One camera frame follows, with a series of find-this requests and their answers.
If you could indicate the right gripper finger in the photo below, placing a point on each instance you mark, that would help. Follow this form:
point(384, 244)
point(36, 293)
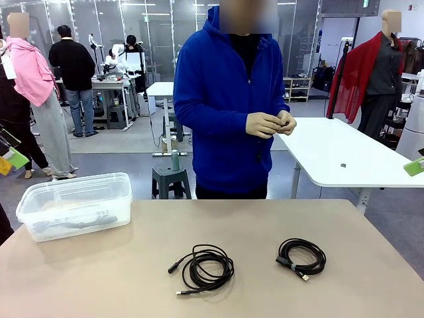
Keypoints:
point(414, 168)
point(420, 161)

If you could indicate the person's left forearm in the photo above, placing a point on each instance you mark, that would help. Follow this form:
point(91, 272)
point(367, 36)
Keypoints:
point(281, 104)

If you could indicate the person's right forearm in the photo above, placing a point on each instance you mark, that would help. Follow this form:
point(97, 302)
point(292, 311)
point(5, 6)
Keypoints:
point(212, 116)

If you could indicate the person's left hand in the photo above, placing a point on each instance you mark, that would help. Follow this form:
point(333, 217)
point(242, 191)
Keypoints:
point(289, 125)

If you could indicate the person's right hand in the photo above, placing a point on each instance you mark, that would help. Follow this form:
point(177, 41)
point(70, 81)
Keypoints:
point(261, 125)

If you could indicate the white cylindrical machine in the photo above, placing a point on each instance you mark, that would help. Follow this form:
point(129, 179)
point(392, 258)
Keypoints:
point(412, 126)

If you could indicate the large white table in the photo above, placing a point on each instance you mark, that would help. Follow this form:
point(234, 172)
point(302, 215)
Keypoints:
point(331, 149)

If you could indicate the mannequin in grey shirt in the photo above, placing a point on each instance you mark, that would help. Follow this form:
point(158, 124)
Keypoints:
point(384, 76)

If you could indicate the brown garments on rack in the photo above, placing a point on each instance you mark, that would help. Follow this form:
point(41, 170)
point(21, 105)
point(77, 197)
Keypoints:
point(412, 56)

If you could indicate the red shawl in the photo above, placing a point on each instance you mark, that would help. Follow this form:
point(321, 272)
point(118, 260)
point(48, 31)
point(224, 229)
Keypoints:
point(351, 76)

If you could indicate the black backpack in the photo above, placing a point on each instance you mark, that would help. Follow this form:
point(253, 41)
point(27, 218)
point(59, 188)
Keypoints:
point(323, 79)

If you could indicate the black tripod stand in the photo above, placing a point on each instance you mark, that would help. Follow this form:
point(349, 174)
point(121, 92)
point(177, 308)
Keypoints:
point(346, 44)

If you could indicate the wooden shoe shelf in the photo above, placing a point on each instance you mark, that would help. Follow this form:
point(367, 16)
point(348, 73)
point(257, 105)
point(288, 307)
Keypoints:
point(299, 89)

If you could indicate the person in blue hoodie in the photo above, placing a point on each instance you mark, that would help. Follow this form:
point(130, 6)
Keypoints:
point(215, 99)

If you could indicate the grey green bottle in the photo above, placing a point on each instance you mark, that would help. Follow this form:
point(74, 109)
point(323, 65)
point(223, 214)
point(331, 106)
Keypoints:
point(175, 160)

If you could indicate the grey plastic stool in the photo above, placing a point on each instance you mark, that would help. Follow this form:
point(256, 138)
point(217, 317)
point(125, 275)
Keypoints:
point(116, 116)
point(170, 175)

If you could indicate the dark-haired background person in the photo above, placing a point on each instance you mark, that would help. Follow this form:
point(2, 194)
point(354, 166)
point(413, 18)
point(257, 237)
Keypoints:
point(132, 41)

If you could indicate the grey background workbench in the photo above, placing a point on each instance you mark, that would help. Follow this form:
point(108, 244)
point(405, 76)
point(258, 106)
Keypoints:
point(109, 85)

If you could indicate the clear plastic storage container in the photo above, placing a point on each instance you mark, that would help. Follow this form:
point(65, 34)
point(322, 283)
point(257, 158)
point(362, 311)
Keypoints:
point(99, 195)

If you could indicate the small white background robot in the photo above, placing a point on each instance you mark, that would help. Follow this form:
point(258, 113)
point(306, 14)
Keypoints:
point(116, 58)

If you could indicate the man in black sweater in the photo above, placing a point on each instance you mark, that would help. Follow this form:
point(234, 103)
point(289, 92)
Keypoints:
point(73, 63)

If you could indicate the mannequin in pink jacket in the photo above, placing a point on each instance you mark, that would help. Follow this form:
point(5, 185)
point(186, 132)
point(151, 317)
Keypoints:
point(30, 73)

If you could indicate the green bag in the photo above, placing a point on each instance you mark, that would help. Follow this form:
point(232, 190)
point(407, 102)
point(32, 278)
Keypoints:
point(18, 158)

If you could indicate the yellow bag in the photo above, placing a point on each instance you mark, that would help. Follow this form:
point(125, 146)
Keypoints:
point(4, 167)

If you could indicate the black camera tripod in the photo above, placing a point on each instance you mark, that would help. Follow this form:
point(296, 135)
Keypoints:
point(143, 79)

